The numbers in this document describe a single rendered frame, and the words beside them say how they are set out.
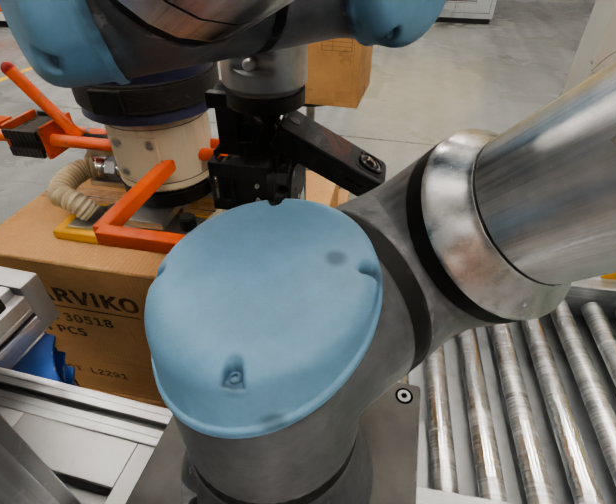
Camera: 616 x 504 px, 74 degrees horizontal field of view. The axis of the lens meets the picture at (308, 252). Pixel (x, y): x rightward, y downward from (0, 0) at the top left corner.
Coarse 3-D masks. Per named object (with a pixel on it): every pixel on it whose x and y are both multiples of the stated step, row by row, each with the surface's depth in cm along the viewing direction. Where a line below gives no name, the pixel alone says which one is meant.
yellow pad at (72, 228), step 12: (108, 204) 79; (72, 216) 76; (96, 216) 75; (180, 216) 70; (192, 216) 70; (204, 216) 76; (60, 228) 73; (72, 228) 73; (84, 228) 72; (144, 228) 72; (168, 228) 72; (180, 228) 72; (192, 228) 71; (72, 240) 73; (84, 240) 72; (96, 240) 72; (156, 252) 71
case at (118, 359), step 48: (96, 192) 86; (336, 192) 91; (0, 240) 74; (48, 240) 74; (48, 288) 74; (96, 288) 71; (144, 288) 68; (96, 336) 81; (144, 336) 77; (96, 384) 94; (144, 384) 89
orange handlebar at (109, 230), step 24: (0, 120) 79; (72, 144) 74; (96, 144) 73; (216, 144) 72; (168, 168) 66; (144, 192) 60; (120, 216) 55; (120, 240) 52; (144, 240) 51; (168, 240) 50
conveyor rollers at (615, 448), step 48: (528, 336) 109; (576, 336) 106; (432, 384) 96; (480, 384) 96; (432, 432) 88; (480, 432) 87; (528, 432) 87; (576, 432) 87; (432, 480) 81; (480, 480) 81; (528, 480) 81; (576, 480) 80
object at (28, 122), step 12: (12, 120) 75; (24, 120) 78; (36, 120) 78; (48, 120) 78; (12, 132) 73; (24, 132) 72; (36, 132) 72; (48, 132) 74; (60, 132) 77; (12, 144) 75; (24, 144) 75; (36, 144) 74; (48, 144) 74; (24, 156) 76; (36, 156) 75; (48, 156) 76
